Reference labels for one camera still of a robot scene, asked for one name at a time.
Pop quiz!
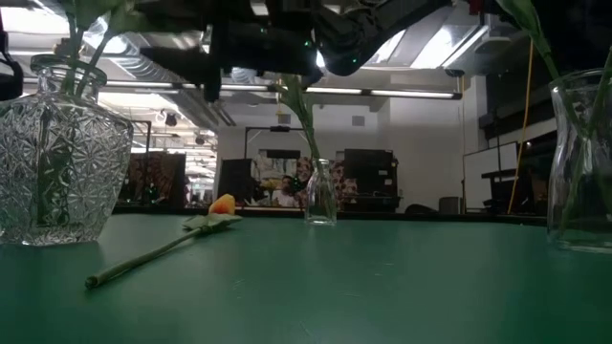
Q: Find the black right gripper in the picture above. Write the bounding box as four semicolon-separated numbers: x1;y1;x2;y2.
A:
136;0;326;90

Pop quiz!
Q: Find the white artificial tulip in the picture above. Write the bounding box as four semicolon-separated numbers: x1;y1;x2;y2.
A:
281;78;334;224
286;85;334;224
273;74;334;224

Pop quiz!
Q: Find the smooth clear glass carafe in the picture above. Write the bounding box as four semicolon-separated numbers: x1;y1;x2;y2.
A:
547;68;612;254

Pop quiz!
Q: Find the cut-glass patterned vase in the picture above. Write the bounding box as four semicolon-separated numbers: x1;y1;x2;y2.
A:
0;53;135;247

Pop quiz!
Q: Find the long tube light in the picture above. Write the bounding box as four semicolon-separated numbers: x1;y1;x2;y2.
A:
105;79;270;93
305;86;463;100

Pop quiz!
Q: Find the dark patterned tapestry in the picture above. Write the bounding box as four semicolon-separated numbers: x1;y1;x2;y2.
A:
124;151;187;207

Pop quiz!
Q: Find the black panel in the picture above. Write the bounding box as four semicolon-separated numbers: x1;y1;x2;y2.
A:
217;158;253;205

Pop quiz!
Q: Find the pale patterned tapestry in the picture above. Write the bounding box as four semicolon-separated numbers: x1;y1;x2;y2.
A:
251;153;298;207

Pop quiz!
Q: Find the person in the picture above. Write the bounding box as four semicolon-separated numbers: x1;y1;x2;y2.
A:
271;175;301;208

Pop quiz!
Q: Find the small clear glass bottle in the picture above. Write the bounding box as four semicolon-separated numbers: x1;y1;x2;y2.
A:
303;159;339;227

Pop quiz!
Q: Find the red patterned cloth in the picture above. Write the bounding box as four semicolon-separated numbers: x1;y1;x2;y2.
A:
334;161;359;211

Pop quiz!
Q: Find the black cabinet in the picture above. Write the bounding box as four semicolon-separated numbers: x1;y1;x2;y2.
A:
342;148;401;214

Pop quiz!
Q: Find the green table mat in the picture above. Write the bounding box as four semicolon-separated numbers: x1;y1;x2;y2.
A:
0;212;612;344

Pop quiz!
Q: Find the grey bin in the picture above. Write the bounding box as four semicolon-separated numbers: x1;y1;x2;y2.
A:
438;196;462;216

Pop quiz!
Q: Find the whiteboard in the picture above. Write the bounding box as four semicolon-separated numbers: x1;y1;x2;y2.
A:
462;140;520;212

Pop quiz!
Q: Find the large corrugated silver duct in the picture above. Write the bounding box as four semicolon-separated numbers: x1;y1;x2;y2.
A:
99;28;238;128

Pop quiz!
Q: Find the black frame stand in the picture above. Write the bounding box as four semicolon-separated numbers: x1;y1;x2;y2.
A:
243;125;316;161

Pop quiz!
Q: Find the yellow cable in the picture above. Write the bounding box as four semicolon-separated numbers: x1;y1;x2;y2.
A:
507;40;535;215

